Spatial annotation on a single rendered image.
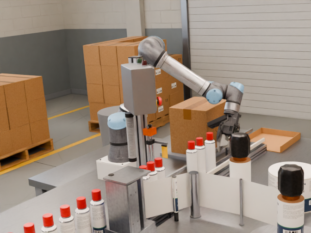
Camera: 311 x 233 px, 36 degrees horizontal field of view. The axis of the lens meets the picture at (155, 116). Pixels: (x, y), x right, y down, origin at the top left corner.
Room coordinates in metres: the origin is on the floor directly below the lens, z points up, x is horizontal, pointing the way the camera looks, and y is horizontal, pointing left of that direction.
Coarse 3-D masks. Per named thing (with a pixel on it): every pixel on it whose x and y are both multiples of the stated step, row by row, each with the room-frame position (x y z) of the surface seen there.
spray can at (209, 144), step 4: (208, 132) 2.23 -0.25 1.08; (212, 132) 2.22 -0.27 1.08; (208, 136) 2.21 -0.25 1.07; (212, 136) 2.21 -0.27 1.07; (208, 140) 2.21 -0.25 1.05; (212, 140) 2.21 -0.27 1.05; (208, 144) 2.20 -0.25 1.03; (212, 144) 2.20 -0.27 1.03; (208, 148) 2.20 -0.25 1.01; (212, 148) 2.20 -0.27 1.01; (208, 152) 2.20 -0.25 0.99; (212, 152) 2.20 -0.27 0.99; (208, 156) 2.20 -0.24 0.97; (212, 156) 2.20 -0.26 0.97; (208, 160) 2.20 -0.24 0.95; (212, 160) 2.20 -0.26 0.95; (208, 164) 2.20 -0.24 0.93; (212, 164) 2.20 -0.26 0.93; (208, 168) 2.20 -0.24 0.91; (212, 168) 2.20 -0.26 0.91
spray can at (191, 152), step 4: (188, 144) 2.09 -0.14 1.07; (192, 144) 2.08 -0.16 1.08; (188, 148) 2.09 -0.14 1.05; (192, 148) 2.08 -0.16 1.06; (188, 152) 2.08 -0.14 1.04; (192, 152) 2.08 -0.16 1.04; (196, 152) 2.09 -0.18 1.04; (188, 156) 2.08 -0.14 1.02; (192, 156) 2.08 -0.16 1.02; (196, 156) 2.08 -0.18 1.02; (188, 160) 2.08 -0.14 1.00; (192, 160) 2.08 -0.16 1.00; (196, 160) 2.08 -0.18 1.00; (188, 164) 2.08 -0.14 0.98; (192, 164) 2.08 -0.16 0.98; (196, 164) 2.08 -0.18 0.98; (188, 168) 2.08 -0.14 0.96; (192, 168) 2.08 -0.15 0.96; (196, 168) 2.08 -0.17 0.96
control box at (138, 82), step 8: (128, 64) 1.99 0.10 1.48; (136, 64) 1.98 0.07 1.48; (128, 72) 1.89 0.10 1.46; (136, 72) 1.86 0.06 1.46; (144, 72) 1.87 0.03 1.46; (152, 72) 1.88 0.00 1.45; (128, 80) 1.90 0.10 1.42; (136, 80) 1.86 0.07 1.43; (144, 80) 1.87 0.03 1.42; (152, 80) 1.88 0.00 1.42; (128, 88) 1.91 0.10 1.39; (136, 88) 1.86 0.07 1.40; (144, 88) 1.87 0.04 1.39; (152, 88) 1.88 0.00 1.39; (128, 96) 1.92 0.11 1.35; (136, 96) 1.86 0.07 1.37; (144, 96) 1.87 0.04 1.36; (152, 96) 1.88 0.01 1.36; (128, 104) 1.93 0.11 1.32; (136, 104) 1.86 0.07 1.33; (144, 104) 1.87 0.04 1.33; (152, 104) 1.88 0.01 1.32; (136, 112) 1.86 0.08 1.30; (144, 112) 1.87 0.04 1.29; (152, 112) 1.88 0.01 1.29
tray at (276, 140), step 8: (264, 128) 2.95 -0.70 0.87; (256, 136) 2.89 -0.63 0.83; (264, 136) 2.88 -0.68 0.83; (272, 136) 2.87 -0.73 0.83; (280, 136) 2.86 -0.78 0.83; (288, 136) 2.85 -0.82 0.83; (296, 136) 2.75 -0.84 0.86; (272, 144) 2.72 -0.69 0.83; (280, 144) 2.71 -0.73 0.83; (288, 144) 2.66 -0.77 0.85; (280, 152) 2.57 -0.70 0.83
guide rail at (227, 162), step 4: (260, 140) 2.57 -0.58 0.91; (264, 140) 2.60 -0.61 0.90; (252, 144) 2.50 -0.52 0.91; (256, 144) 2.52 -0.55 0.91; (252, 148) 2.48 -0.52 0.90; (228, 160) 2.27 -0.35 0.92; (220, 164) 2.23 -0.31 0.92; (224, 164) 2.24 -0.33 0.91; (228, 164) 2.27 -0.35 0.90; (216, 168) 2.18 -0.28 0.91; (220, 168) 2.21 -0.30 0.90; (208, 172) 2.13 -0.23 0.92; (212, 172) 2.15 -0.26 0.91
